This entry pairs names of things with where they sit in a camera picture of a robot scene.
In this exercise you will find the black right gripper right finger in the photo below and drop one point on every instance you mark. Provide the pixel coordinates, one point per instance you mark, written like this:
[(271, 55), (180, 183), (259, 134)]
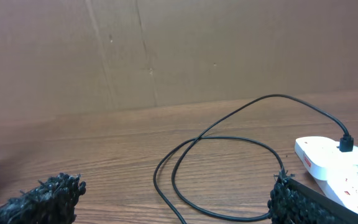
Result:
[(294, 203)]

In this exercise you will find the white power strip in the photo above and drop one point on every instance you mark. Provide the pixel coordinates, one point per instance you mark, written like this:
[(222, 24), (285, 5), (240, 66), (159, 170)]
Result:
[(342, 189)]

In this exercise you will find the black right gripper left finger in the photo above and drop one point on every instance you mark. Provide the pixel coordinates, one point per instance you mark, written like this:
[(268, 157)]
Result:
[(52, 202)]

